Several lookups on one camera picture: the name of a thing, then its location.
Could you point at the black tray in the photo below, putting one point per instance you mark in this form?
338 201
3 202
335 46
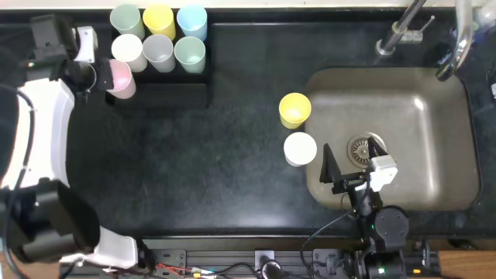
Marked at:
186 95

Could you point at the green cup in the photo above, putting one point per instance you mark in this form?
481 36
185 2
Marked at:
190 52
126 18

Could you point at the steel sink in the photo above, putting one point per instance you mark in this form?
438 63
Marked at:
426 135

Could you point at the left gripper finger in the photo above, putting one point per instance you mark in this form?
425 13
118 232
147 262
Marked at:
105 73

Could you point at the pink cup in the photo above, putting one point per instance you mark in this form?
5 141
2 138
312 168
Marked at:
123 79

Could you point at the grey cup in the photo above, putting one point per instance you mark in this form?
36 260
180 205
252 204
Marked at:
158 50

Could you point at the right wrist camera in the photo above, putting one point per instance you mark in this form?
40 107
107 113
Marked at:
383 171

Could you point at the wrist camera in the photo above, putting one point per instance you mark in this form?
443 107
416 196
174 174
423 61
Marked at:
87 43
383 171

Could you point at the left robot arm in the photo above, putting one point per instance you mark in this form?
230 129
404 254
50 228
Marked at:
42 128

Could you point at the blue soap bottle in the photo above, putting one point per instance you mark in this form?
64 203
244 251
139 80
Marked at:
484 23

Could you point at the yellow cup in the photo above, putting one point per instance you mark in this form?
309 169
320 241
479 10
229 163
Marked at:
294 109
158 19

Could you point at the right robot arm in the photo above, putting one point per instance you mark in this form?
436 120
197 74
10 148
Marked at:
389 224

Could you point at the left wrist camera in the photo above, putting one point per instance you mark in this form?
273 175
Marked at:
87 43

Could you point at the white cup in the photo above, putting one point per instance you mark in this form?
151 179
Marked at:
299 149
128 49

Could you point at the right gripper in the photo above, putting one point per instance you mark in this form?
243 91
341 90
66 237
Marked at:
348 182

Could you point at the blue cup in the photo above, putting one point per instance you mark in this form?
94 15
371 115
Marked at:
192 20

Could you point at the mounting rail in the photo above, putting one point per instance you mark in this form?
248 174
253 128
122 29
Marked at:
224 257

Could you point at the steel tap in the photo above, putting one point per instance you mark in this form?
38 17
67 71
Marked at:
395 33

